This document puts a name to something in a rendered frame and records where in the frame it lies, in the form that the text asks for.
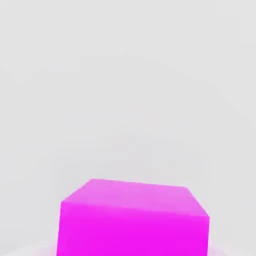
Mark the small magenta cube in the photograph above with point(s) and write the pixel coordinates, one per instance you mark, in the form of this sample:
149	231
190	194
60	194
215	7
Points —
132	226

